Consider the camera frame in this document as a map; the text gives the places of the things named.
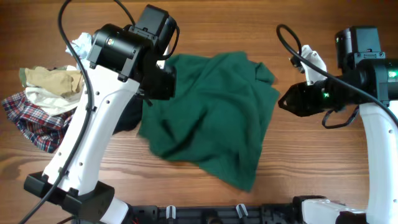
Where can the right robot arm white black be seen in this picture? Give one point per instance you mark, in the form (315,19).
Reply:
(369,83)

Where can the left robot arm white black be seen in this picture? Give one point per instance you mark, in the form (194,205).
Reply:
(125,63)

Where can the white crumpled cloth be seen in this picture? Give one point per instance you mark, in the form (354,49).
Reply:
(82,45)

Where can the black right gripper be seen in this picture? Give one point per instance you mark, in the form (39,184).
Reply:
(308,100)

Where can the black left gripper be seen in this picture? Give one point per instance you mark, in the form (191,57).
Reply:
(168,90)

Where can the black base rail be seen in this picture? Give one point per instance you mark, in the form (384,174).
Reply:
(241,213)

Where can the white folded garment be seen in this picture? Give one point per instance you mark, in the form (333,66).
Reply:
(52,104)

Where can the dark green cloth garment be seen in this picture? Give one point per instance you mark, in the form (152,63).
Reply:
(218,117)

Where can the plaid red blue shirt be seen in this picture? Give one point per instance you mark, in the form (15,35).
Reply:
(44,131)

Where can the black garment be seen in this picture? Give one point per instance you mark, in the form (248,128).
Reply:
(131,115)

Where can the beige tan garment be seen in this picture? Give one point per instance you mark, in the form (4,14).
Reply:
(59,82)

